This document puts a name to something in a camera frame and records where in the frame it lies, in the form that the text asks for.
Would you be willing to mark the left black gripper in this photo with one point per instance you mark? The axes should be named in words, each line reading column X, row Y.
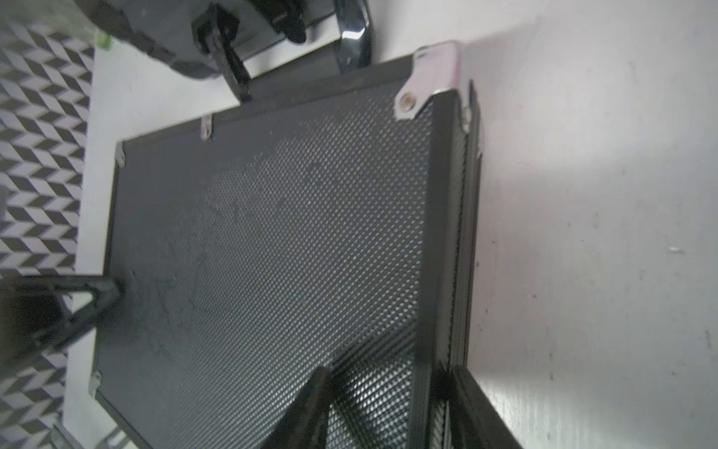
column 47, row 313

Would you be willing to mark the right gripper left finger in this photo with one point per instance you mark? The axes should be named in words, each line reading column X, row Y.
column 305, row 422

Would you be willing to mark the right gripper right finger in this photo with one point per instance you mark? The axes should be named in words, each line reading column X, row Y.
column 475, row 423

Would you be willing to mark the black poker case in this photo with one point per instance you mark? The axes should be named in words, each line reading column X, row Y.
column 330, row 225
column 211, row 39

